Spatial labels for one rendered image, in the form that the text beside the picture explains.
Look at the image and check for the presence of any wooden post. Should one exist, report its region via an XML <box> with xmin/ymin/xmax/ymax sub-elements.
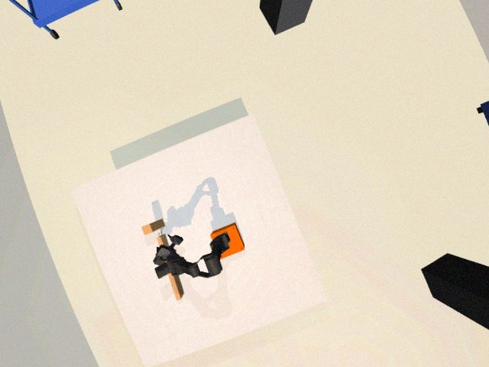
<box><xmin>141</xmin><ymin>219</ymin><xmax>165</xmax><ymax>235</ymax></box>

